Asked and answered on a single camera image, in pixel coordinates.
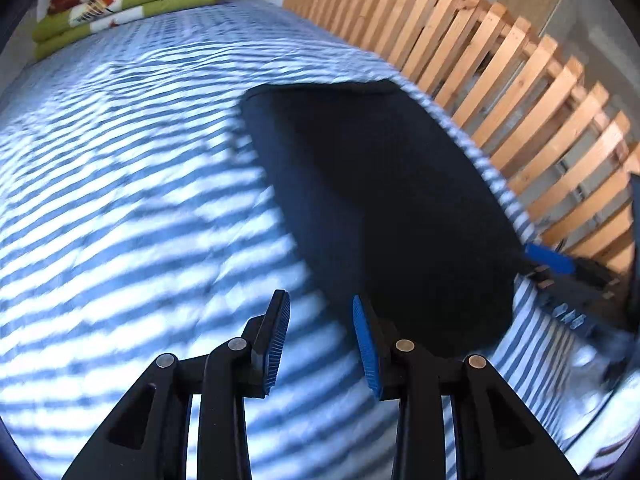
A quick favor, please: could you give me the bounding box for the dark navy garment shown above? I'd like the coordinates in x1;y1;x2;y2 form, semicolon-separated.
240;80;522;356

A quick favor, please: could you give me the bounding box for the blue white striped bed quilt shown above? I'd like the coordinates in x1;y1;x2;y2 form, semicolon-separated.
0;0;601;480

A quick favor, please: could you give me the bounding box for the wooden slatted bed rail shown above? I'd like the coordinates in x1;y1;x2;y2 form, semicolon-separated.
283;0;639;273

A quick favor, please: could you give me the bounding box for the white gloved right hand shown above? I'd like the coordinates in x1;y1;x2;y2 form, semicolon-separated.
559;344;639;451

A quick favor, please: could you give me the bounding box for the green folded blanket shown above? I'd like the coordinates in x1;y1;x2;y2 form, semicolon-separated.
32;0;216;61

